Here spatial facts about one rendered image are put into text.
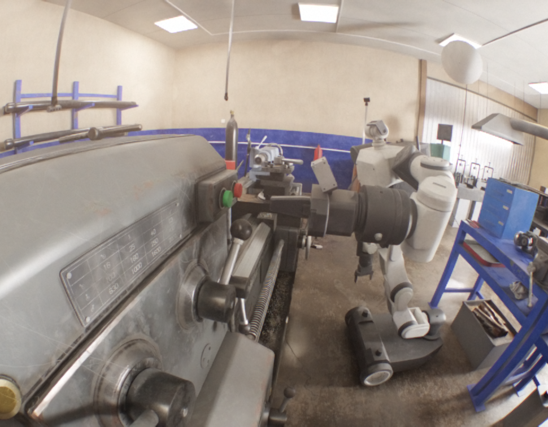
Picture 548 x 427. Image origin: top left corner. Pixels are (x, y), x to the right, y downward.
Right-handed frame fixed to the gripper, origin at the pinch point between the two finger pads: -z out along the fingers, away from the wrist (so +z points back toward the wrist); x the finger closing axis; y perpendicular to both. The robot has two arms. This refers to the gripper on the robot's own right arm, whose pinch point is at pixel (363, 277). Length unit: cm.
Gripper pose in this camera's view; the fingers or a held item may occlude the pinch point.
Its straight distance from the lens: 157.8
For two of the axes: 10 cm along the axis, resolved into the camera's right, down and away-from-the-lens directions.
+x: -9.9, 0.8, -0.8
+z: -0.6, -9.5, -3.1
